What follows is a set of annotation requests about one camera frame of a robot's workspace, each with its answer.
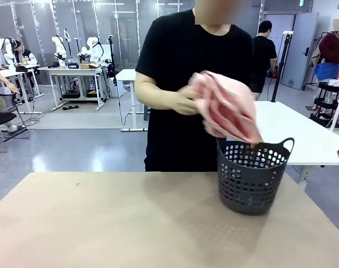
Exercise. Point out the clothes rack with coats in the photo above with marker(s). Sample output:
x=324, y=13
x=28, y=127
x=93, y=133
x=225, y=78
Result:
x=329, y=47

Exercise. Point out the black office chair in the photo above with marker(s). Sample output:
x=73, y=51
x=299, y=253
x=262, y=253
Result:
x=3, y=111

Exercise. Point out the white desk with robots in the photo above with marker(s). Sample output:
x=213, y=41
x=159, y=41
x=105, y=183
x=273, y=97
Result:
x=74, y=74

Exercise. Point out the person's right hand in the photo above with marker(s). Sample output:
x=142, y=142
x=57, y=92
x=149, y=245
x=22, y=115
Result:
x=183, y=102

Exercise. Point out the person's left hand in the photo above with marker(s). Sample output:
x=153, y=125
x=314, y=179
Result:
x=254, y=145

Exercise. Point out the person's right forearm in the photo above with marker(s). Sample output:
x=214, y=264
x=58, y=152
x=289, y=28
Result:
x=149, y=92

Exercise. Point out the seated person in jacket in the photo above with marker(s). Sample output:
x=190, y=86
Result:
x=24, y=56

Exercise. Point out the blue bag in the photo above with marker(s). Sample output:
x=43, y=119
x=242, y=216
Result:
x=327, y=72

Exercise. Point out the black utility cart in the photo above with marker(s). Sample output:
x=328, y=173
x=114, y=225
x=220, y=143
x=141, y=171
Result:
x=327, y=103

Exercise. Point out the person in black t-shirt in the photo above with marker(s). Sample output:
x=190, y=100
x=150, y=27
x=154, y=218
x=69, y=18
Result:
x=172, y=50

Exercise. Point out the cardboard box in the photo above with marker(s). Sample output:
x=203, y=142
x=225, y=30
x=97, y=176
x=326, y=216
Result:
x=89, y=66

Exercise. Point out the black power strip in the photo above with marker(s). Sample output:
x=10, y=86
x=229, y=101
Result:
x=72, y=107

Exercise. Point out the black tripod stand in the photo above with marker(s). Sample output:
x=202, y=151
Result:
x=281, y=64

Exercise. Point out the small white desk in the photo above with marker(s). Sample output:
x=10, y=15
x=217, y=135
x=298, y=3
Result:
x=127, y=75

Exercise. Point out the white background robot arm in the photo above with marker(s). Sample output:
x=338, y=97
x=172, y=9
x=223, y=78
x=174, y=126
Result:
x=59, y=50
x=92, y=50

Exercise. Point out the dark grey perforated basket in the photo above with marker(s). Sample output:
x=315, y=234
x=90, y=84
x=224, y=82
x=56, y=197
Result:
x=250, y=190

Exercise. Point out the pink herringbone towel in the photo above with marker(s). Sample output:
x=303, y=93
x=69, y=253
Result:
x=228, y=106

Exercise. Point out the standing man in black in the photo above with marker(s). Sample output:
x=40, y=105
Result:
x=264, y=56

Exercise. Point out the grey door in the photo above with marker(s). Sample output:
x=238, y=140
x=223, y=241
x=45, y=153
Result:
x=299, y=53

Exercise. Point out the large white table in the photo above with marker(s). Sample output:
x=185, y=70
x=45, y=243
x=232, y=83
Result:
x=297, y=131

